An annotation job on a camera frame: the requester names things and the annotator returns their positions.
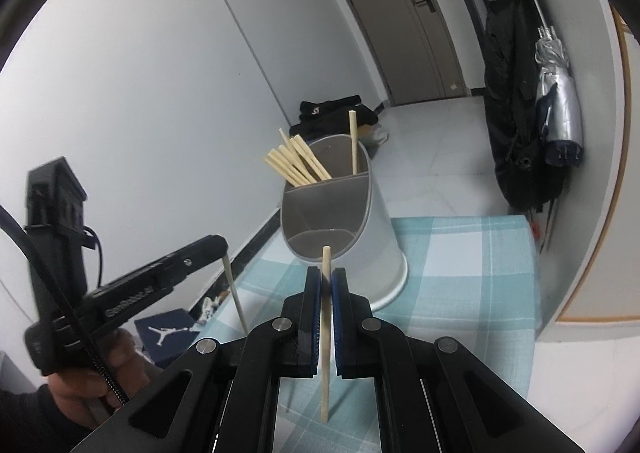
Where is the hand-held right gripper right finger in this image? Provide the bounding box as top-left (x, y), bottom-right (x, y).
top-left (332, 267), bottom-right (586, 453)

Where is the white grey utensil holder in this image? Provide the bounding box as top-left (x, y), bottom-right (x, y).
top-left (280, 134), bottom-right (408, 311)

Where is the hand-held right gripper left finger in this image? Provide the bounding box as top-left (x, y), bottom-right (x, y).
top-left (70, 267), bottom-right (322, 453)

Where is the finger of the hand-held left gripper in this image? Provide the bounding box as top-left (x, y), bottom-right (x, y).
top-left (142, 234), bottom-right (231, 296)

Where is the silver folded umbrella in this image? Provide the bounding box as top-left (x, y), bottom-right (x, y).
top-left (515, 0), bottom-right (586, 168)

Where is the bundle of wooden chopsticks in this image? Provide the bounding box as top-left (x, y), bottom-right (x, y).
top-left (264, 128), bottom-right (333, 186)

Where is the black braided cable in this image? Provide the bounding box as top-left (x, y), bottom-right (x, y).
top-left (0, 206), bottom-right (128, 408)

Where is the black jacket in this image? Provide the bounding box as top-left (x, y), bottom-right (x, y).
top-left (480, 0), bottom-right (556, 214)

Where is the dark blue shoe box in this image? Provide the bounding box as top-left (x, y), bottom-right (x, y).
top-left (134, 310), bottom-right (201, 369)

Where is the person's left hand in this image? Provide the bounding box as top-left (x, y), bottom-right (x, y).
top-left (42, 328), bottom-right (152, 429)

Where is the black bag on floor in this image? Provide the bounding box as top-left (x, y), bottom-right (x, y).
top-left (290, 94), bottom-right (381, 136)

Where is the grey entrance door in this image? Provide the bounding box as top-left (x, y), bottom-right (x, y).
top-left (317, 0), bottom-right (468, 106)

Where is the person's left forearm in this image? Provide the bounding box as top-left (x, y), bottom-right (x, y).
top-left (0, 373), bottom-right (96, 453)

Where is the beige cardboard box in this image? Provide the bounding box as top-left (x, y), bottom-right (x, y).
top-left (360, 126), bottom-right (390, 149)

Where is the white brown shoe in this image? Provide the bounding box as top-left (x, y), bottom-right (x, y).
top-left (197, 295), bottom-right (226, 326)

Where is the teal plaid tablecloth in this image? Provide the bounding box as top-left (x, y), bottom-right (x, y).
top-left (187, 216), bottom-right (538, 453)

